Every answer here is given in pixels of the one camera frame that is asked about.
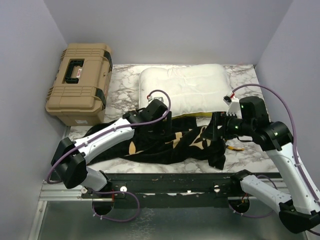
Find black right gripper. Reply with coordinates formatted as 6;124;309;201
200;110;254;140

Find black yellow flower pillowcase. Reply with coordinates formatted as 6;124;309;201
90;117;226;170

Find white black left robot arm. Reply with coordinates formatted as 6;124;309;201
46;99;171;198

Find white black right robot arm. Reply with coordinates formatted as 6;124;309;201
201;93;320;234

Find white pillow yellow edge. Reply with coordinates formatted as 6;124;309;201
138;64;231;117

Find tan plastic tool case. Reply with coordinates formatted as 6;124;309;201
45;43;113;127

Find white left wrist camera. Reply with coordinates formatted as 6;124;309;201
146;95;165;103

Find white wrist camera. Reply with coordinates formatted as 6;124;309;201
223;92;241;115
146;95;165;103

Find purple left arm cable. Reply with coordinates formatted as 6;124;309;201
44;89;172;185

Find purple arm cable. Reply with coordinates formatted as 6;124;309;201
231;83;320;236
44;89;172;185

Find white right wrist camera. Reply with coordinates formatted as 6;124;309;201
223;92;241;115

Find yellow handled pliers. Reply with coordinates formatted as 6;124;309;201
226;145;245;152

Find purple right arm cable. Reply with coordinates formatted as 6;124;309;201
231;83;320;236

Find black mounting rail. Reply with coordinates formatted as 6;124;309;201
81;173;245;209

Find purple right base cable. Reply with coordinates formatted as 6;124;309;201
228;196;280;219

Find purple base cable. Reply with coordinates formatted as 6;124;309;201
228;196;280;219
91;192;140;223

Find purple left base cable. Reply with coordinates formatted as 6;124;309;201
91;192;140;223

